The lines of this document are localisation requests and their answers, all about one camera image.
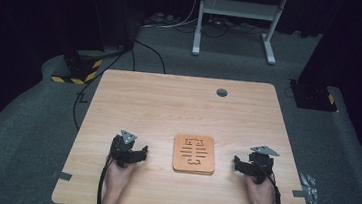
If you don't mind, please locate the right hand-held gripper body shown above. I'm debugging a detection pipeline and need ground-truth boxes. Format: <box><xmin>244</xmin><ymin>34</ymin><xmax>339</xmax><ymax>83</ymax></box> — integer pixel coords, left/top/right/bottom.
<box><xmin>245</xmin><ymin>144</ymin><xmax>281</xmax><ymax>187</ymax></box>

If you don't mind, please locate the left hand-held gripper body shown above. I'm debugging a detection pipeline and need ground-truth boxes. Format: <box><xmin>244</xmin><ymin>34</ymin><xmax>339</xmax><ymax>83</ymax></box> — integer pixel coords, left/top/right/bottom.
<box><xmin>107</xmin><ymin>128</ymin><xmax>139</xmax><ymax>170</ymax></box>

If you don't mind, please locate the person's left hand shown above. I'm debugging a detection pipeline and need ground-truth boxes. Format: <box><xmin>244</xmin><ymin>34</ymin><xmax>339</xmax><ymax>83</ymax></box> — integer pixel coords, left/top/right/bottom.
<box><xmin>102</xmin><ymin>156</ymin><xmax>138</xmax><ymax>196</ymax></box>

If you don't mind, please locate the person's right hand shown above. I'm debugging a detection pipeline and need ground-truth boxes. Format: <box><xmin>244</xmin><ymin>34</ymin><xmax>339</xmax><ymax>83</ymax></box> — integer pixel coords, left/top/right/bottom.
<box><xmin>242</xmin><ymin>173</ymin><xmax>279</xmax><ymax>204</ymax></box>

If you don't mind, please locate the grey tape strip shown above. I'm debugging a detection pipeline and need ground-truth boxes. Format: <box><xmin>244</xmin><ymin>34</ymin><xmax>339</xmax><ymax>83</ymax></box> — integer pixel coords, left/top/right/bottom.
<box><xmin>291</xmin><ymin>189</ymin><xmax>309</xmax><ymax>200</ymax></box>
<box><xmin>50</xmin><ymin>170</ymin><xmax>74</xmax><ymax>183</ymax></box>

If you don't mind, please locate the grey round table grommet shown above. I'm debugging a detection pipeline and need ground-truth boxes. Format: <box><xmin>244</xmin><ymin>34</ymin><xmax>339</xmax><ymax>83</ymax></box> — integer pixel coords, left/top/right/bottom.
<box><xmin>215</xmin><ymin>87</ymin><xmax>229</xmax><ymax>98</ymax></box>

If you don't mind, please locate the black yellow striped stand base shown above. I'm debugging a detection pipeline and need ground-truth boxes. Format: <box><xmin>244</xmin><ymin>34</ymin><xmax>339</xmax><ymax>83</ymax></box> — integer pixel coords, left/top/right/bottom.
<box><xmin>50</xmin><ymin>47</ymin><xmax>104</xmax><ymax>88</ymax></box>

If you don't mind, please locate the dark power strip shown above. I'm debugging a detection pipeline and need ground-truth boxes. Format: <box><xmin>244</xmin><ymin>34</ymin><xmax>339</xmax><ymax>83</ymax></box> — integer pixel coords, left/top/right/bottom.
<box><xmin>143</xmin><ymin>10</ymin><xmax>180</xmax><ymax>28</ymax></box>

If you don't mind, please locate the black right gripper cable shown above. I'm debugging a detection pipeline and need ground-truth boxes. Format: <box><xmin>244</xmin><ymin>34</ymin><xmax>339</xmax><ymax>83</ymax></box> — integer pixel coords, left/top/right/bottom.
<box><xmin>263</xmin><ymin>169</ymin><xmax>286</xmax><ymax>204</ymax></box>

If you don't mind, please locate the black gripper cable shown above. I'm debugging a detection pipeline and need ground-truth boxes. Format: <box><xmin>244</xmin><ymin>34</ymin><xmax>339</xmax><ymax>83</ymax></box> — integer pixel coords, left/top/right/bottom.
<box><xmin>263</xmin><ymin>169</ymin><xmax>286</xmax><ymax>204</ymax></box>
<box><xmin>96</xmin><ymin>156</ymin><xmax>115</xmax><ymax>204</ymax></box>

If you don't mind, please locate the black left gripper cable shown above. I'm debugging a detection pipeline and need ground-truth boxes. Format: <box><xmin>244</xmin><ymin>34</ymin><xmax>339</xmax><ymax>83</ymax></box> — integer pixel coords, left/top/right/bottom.
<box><xmin>96</xmin><ymin>156</ymin><xmax>115</xmax><ymax>204</ymax></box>

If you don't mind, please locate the long black floor cable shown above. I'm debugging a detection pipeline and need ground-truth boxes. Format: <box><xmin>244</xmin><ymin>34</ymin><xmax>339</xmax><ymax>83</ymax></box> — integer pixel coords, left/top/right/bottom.
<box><xmin>70</xmin><ymin>40</ymin><xmax>135</xmax><ymax>136</ymax></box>

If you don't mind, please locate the short black floor cable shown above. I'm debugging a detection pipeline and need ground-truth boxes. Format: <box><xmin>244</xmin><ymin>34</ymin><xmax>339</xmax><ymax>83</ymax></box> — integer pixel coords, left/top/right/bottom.
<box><xmin>130</xmin><ymin>37</ymin><xmax>170</xmax><ymax>75</ymax></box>

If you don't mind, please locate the white floor cable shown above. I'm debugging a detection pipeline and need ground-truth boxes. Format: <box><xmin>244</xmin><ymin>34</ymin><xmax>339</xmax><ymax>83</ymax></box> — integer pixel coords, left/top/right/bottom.
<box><xmin>139</xmin><ymin>0</ymin><xmax>201</xmax><ymax>35</ymax></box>

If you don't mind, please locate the white metal stand frame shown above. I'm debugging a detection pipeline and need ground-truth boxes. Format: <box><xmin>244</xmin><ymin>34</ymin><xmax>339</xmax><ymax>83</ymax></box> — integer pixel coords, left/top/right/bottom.
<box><xmin>190</xmin><ymin>0</ymin><xmax>290</xmax><ymax>67</ymax></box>

